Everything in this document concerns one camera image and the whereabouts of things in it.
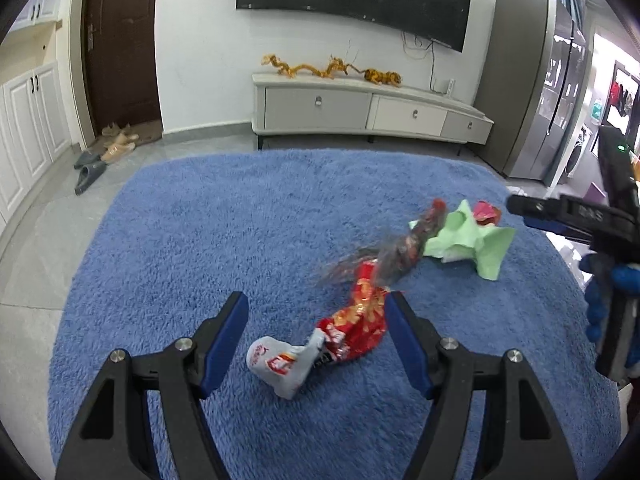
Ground person's right hand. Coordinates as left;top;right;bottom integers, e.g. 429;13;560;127
580;254;640;346

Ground white washing machine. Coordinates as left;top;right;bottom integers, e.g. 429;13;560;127
567;125;593;186

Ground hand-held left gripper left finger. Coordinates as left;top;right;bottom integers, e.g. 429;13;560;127
55;291;250;480

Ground golden tiger figurine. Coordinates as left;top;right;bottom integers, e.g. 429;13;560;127
363;68;403;88

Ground grey refrigerator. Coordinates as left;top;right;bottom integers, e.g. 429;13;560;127
475;0;591;186

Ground dark snack wrapper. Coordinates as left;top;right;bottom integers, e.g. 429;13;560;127
320;199;448;291

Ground white wall cabinet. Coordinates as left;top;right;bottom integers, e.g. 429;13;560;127
10;0;63;31

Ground hanging clothes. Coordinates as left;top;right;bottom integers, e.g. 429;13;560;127
607;67;640;126

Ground white floor cabinet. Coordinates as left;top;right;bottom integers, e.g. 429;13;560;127
0;62;73;226

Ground blue fluffy rug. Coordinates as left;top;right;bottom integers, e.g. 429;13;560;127
47;147;628;480

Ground white red packet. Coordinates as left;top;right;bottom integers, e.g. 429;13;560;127
246;335;326;401

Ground red gold patterned wrapper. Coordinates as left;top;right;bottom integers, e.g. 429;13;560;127
315;259;390;363

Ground small red wrapper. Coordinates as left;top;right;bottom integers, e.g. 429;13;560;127
472;200;502;226

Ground brown entrance door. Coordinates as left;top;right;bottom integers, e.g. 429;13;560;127
81;0;163;141

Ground green paper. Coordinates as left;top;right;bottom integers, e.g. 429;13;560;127
409;199;516;281

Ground blue curtain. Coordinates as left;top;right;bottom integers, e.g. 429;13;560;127
547;0;586;26

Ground grey white television cabinet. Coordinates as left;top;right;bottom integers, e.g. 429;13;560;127
251;72;495;156

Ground golden dragon figurine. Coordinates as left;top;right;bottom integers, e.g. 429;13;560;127
320;52;358;81
261;55;321;80

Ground television cables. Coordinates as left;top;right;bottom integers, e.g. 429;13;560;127
400;30;451;96

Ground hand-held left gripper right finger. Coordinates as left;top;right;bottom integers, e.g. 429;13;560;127
385;291;571;480

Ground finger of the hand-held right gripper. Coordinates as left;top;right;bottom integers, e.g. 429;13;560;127
506;194;568;233

